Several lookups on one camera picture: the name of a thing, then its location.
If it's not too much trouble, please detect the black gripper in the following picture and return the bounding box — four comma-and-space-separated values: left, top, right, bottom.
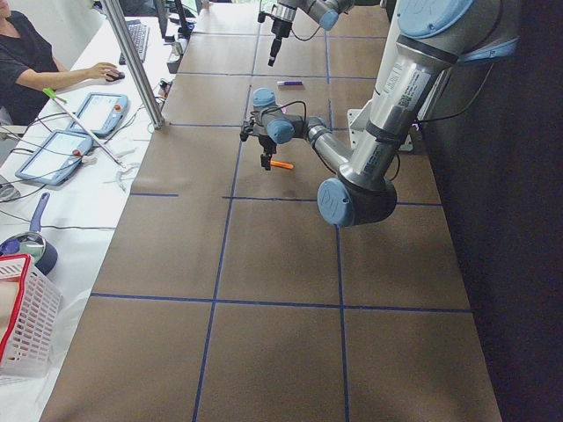
270, 19, 289, 55
258, 135, 277, 171

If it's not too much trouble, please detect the orange marker pen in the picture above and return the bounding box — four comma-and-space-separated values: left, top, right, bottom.
270, 160, 295, 170

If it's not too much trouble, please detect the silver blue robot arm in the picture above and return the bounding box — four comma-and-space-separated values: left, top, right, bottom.
240, 0, 522, 227
251, 1, 355, 171

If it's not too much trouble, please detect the person's hand on mouse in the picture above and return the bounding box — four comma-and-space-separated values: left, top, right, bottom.
87, 62, 120, 79

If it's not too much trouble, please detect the black keyboard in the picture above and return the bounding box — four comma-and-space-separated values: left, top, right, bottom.
126, 19, 150, 62

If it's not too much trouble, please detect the black computer mouse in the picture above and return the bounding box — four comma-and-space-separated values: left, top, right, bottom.
105, 72, 125, 83

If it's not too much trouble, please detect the upper blue teach pendant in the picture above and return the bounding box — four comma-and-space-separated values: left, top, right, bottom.
75, 92, 129, 138

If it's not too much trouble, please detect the blue teach pendant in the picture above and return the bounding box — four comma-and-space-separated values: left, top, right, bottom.
75, 92, 129, 138
15, 130, 93, 186

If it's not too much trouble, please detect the lower blue teach pendant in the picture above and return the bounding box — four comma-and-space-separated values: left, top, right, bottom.
15, 130, 93, 186

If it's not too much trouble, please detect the metal rod green tip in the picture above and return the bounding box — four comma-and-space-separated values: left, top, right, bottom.
42, 88, 129, 171

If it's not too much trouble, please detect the blue frying pan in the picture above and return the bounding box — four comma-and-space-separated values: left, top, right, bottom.
1, 193, 58, 275

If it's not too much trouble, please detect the person in black shirt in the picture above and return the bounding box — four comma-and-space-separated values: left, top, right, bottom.
1, 1, 95, 126

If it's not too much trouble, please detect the white red plastic basket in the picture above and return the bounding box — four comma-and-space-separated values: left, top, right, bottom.
1, 254, 62, 384

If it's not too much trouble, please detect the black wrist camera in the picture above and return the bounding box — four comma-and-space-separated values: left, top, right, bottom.
239, 118, 255, 142

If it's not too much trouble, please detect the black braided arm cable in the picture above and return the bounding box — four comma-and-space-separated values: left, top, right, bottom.
250, 100, 309, 128

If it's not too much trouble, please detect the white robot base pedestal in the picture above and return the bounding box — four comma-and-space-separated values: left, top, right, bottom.
346, 107, 415, 151

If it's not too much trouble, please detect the aluminium frame post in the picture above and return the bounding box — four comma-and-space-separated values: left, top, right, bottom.
101, 0, 165, 129

